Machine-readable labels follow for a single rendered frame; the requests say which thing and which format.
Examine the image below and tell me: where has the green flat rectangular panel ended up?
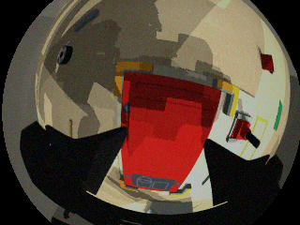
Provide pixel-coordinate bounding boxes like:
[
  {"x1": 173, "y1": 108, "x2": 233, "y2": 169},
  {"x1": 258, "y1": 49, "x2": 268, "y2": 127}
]
[{"x1": 274, "y1": 101, "x2": 282, "y2": 131}]

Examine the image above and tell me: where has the small red block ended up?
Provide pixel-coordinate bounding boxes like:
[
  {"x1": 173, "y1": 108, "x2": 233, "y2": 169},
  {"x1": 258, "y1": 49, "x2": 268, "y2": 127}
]
[{"x1": 260, "y1": 53, "x2": 274, "y2": 74}]

